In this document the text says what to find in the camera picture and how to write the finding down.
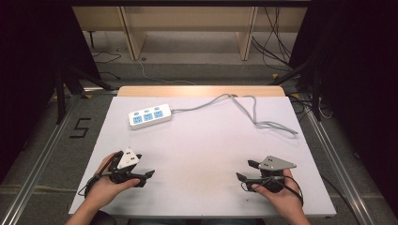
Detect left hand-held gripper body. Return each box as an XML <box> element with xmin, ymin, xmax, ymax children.
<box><xmin>108</xmin><ymin>146</ymin><xmax>141</xmax><ymax>185</ymax></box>

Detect white table cover sheet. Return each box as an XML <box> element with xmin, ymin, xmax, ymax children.
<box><xmin>69</xmin><ymin>96</ymin><xmax>337</xmax><ymax>218</ymax></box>

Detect hand-held gripper black cable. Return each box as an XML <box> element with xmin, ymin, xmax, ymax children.
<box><xmin>240</xmin><ymin>175</ymin><xmax>361</xmax><ymax>225</ymax></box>
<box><xmin>77</xmin><ymin>151</ymin><xmax>124</xmax><ymax>198</ymax></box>

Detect left hand-held gripper black cable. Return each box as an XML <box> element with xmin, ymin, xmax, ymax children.
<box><xmin>77</xmin><ymin>151</ymin><xmax>124</xmax><ymax>198</ymax></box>

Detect white floor cable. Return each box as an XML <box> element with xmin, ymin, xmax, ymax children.
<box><xmin>136</xmin><ymin>58</ymin><xmax>195</xmax><ymax>86</ymax></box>

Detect person's right hand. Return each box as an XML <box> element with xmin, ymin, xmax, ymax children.
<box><xmin>252</xmin><ymin>169</ymin><xmax>307</xmax><ymax>220</ymax></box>

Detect white power strip blue sockets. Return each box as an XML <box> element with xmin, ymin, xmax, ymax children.
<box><xmin>128</xmin><ymin>103</ymin><xmax>174</xmax><ymax>131</ymax></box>

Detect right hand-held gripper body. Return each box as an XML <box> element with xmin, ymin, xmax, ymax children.
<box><xmin>247</xmin><ymin>155</ymin><xmax>298</xmax><ymax>193</ymax></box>

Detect bundle of black floor cables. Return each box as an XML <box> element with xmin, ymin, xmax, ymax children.
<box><xmin>251</xmin><ymin>6</ymin><xmax>295</xmax><ymax>72</ymax></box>

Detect metal floor rail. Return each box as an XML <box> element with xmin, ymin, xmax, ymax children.
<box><xmin>0</xmin><ymin>93</ymin><xmax>83</xmax><ymax>225</ymax></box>
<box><xmin>302</xmin><ymin>109</ymin><xmax>378</xmax><ymax>225</ymax></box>

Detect beige wooden furniture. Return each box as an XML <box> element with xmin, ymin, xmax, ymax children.
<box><xmin>71</xmin><ymin>6</ymin><xmax>309</xmax><ymax>62</ymax></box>

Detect black curtain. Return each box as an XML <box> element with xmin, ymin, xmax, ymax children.
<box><xmin>0</xmin><ymin>0</ymin><xmax>101</xmax><ymax>184</ymax></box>
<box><xmin>289</xmin><ymin>0</ymin><xmax>398</xmax><ymax>217</ymax></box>

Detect thin black floor cable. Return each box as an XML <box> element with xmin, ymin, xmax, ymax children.
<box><xmin>91</xmin><ymin>51</ymin><xmax>123</xmax><ymax>81</ymax></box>

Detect person's left hand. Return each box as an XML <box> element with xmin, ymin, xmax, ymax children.
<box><xmin>84</xmin><ymin>152</ymin><xmax>141</xmax><ymax>211</ymax></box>

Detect right hand-held gripper black cable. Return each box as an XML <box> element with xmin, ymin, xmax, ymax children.
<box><xmin>240</xmin><ymin>175</ymin><xmax>361</xmax><ymax>225</ymax></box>

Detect wooden table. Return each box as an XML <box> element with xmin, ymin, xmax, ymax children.
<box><xmin>116</xmin><ymin>85</ymin><xmax>286</xmax><ymax>98</ymax></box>

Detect grey power strip cable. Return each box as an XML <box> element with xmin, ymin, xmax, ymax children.
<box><xmin>171</xmin><ymin>93</ymin><xmax>299</xmax><ymax>136</ymax></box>

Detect black metal stand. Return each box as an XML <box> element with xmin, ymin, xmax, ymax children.
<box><xmin>268</xmin><ymin>57</ymin><xmax>324</xmax><ymax>122</ymax></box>
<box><xmin>55</xmin><ymin>64</ymin><xmax>115</xmax><ymax>125</ymax></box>

